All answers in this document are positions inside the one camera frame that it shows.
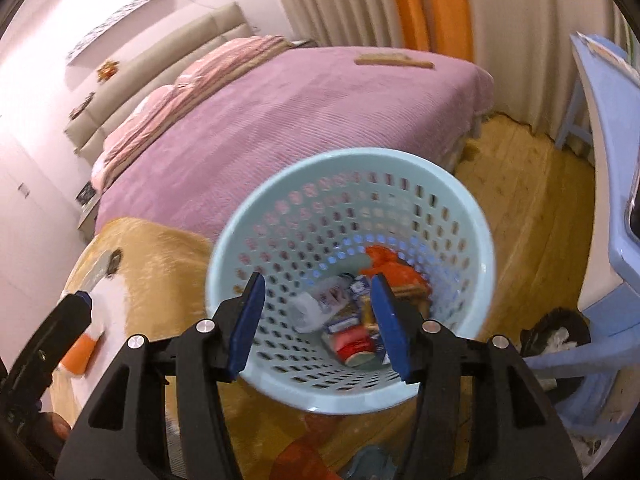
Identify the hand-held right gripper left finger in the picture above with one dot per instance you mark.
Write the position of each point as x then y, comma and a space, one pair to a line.
247, 320

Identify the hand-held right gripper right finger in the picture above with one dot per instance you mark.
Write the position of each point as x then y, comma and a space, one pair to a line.
392, 325

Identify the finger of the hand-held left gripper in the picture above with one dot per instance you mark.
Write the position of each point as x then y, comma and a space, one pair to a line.
55, 340

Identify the brown wooden piece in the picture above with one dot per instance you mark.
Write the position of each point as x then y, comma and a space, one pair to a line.
412, 296

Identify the red round can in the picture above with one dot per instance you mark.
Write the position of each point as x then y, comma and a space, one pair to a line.
355, 346

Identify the orange plastic bag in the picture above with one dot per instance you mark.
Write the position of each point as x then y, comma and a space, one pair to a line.
395, 270

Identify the white plastic bag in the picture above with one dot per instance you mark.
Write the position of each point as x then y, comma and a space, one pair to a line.
315, 305

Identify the light blue plastic basket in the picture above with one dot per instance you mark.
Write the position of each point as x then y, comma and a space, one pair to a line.
300, 200

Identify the black trash bin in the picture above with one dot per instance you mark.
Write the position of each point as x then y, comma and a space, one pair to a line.
537, 335

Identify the white wardrobe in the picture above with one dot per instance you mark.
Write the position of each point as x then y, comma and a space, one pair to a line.
30, 240

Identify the grey nightstand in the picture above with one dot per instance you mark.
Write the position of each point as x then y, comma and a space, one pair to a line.
89, 220

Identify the dark box on nightstand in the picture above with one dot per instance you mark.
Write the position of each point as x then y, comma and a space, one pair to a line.
86, 195

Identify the purple bedspread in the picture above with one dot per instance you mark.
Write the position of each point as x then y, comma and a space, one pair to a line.
300, 110

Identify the pink pillow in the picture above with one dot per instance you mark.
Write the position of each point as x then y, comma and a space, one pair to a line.
200, 67
145, 110

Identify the leopard print hair band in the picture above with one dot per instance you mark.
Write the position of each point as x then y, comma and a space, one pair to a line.
82, 105

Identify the wooden brush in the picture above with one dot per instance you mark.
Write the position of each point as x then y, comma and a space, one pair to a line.
392, 61

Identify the orange plush toy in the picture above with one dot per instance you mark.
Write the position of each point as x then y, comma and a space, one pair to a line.
108, 70

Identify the beige upholstered headboard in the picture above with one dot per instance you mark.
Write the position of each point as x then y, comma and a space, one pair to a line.
165, 45

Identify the light blue plastic chair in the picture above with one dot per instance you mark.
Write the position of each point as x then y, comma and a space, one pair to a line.
610, 120

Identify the beige curtain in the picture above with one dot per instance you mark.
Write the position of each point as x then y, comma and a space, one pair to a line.
340, 0
530, 50

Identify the orange curtain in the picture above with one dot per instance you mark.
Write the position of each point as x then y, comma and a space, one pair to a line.
402, 5
450, 10

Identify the white patterned wall shelf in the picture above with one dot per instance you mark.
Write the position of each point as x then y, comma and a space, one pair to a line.
120, 17

